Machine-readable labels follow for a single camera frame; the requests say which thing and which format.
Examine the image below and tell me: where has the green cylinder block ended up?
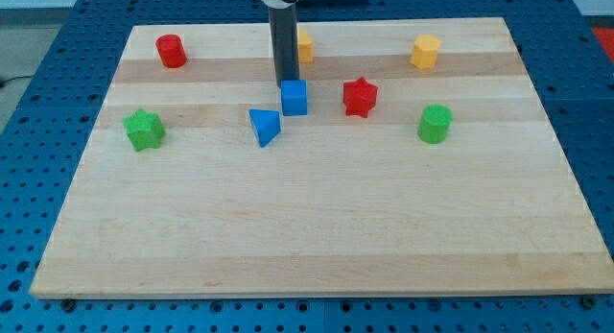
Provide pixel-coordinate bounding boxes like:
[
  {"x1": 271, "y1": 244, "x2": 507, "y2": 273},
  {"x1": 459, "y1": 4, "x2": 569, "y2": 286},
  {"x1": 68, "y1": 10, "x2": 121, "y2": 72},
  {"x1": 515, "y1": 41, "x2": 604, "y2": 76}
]
[{"x1": 417, "y1": 105, "x2": 453, "y2": 144}]

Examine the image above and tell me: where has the blue cube block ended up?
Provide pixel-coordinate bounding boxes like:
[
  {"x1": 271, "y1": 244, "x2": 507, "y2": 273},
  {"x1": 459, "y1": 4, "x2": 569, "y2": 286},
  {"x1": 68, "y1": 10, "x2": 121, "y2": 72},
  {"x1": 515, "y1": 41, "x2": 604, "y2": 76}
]
[{"x1": 281, "y1": 80, "x2": 308, "y2": 116}]

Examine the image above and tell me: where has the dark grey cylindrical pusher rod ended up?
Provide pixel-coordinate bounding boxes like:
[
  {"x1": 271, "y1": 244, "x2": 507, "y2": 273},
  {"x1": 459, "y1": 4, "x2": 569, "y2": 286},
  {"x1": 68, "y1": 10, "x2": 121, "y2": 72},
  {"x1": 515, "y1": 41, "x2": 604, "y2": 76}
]
[{"x1": 269, "y1": 0, "x2": 299, "y2": 87}]

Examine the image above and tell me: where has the light wooden board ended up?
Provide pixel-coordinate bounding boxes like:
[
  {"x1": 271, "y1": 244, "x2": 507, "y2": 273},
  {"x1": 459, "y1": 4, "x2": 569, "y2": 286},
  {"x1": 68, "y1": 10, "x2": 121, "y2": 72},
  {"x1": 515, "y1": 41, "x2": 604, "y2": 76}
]
[{"x1": 30, "y1": 17, "x2": 613, "y2": 299}]

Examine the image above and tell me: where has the red cylinder block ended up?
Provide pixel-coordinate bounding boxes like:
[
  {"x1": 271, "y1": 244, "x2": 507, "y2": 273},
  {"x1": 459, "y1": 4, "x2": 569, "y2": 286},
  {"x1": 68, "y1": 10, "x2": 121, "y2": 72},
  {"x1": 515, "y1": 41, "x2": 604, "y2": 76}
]
[{"x1": 155, "y1": 34, "x2": 187, "y2": 68}]

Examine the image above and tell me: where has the yellow block behind rod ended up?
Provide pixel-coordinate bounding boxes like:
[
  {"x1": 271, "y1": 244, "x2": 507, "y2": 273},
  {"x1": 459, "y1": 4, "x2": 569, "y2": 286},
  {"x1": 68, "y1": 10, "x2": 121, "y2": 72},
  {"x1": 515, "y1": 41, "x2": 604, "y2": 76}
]
[{"x1": 297, "y1": 29, "x2": 314, "y2": 63}]

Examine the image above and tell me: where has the red star block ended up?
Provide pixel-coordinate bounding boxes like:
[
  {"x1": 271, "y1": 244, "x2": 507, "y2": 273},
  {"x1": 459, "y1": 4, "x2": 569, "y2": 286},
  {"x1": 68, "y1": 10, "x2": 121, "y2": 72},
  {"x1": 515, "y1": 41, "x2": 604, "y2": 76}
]
[{"x1": 342, "y1": 77, "x2": 378, "y2": 118}]

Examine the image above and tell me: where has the blue triangle block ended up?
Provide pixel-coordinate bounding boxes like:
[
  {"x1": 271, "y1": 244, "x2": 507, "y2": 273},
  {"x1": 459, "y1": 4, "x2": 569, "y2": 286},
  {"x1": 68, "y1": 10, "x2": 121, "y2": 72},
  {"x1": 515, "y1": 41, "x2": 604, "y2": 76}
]
[{"x1": 248, "y1": 109, "x2": 281, "y2": 148}]

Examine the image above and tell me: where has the green star block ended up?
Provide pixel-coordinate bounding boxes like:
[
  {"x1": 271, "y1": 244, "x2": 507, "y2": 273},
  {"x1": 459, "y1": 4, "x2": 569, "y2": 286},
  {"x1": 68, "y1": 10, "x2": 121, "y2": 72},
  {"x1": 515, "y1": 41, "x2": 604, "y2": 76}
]
[{"x1": 123, "y1": 108, "x2": 166, "y2": 152}]

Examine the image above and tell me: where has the black cable on floor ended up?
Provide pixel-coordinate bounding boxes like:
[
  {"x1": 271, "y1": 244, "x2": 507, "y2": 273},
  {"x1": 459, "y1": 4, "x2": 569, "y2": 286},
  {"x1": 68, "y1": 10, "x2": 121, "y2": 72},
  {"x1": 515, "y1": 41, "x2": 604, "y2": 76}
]
[{"x1": 0, "y1": 74, "x2": 33, "y2": 89}]

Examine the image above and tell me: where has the yellow hexagon block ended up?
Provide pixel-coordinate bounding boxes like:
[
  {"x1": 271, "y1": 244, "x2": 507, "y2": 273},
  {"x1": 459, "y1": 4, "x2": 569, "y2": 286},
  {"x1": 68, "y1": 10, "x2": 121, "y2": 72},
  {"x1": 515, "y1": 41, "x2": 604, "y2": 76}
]
[{"x1": 410, "y1": 35, "x2": 441, "y2": 69}]

